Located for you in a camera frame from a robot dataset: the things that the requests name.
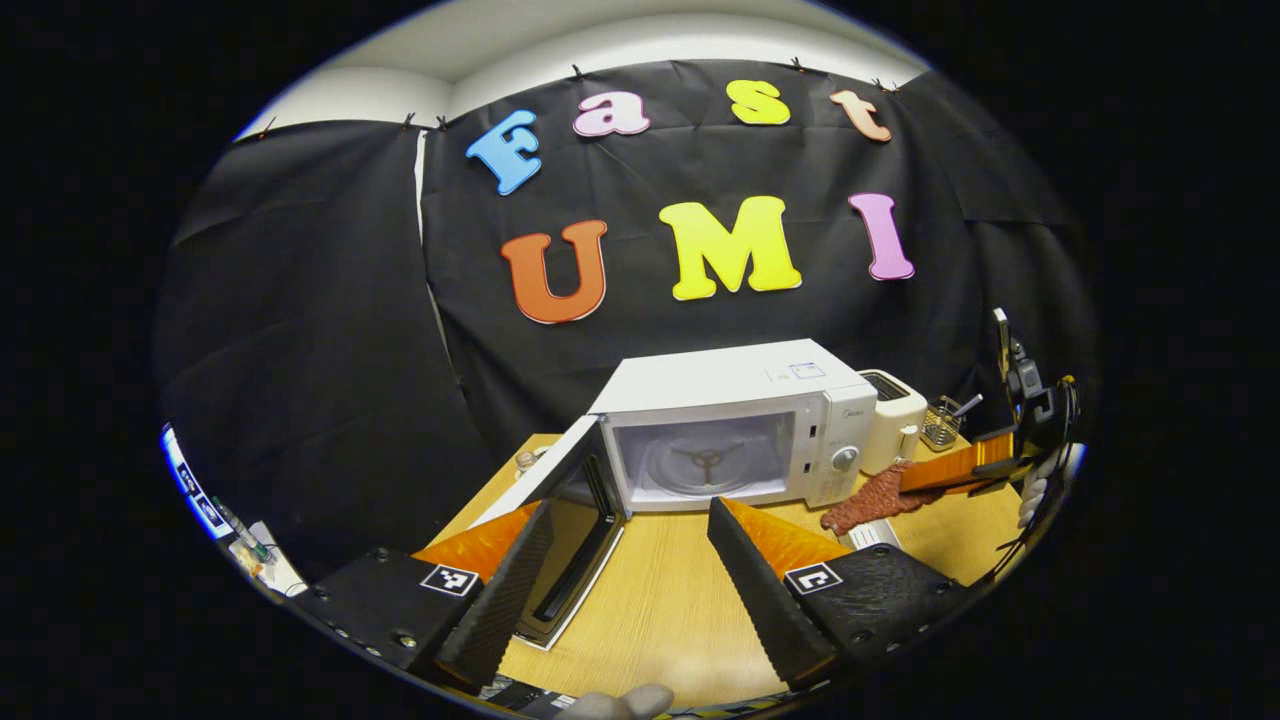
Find white microwave oven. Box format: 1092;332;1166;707
470;338;879;651

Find red meat slice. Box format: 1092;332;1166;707
821;462;946;537

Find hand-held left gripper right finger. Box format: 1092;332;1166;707
707;495;976;691

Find white paper sheet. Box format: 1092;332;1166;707
228;497;309;599

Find wire mesh basket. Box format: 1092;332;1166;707
920;396;963;453

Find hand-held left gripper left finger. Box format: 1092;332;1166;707
295;498;557;691

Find blue and white strip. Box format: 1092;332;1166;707
160;425;236;541

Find white rectangular dish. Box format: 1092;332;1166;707
840;518;906;553

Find white toaster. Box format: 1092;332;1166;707
858;369;929;477

